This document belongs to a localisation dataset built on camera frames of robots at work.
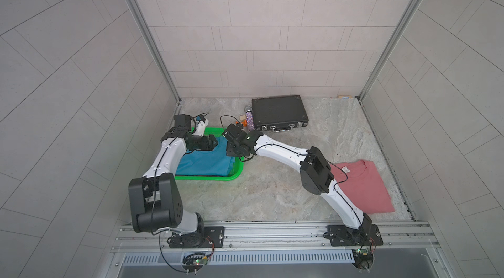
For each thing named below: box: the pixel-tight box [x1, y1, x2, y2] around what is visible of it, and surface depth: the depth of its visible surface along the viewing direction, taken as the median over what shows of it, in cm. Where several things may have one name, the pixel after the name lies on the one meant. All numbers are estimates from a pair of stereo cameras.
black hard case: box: [251, 94, 310, 133], surface depth 107 cm
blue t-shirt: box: [175, 135, 236, 177], surface depth 86 cm
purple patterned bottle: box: [244, 104, 256, 132], surface depth 106 cm
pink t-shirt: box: [329, 159, 396, 215], surface depth 86 cm
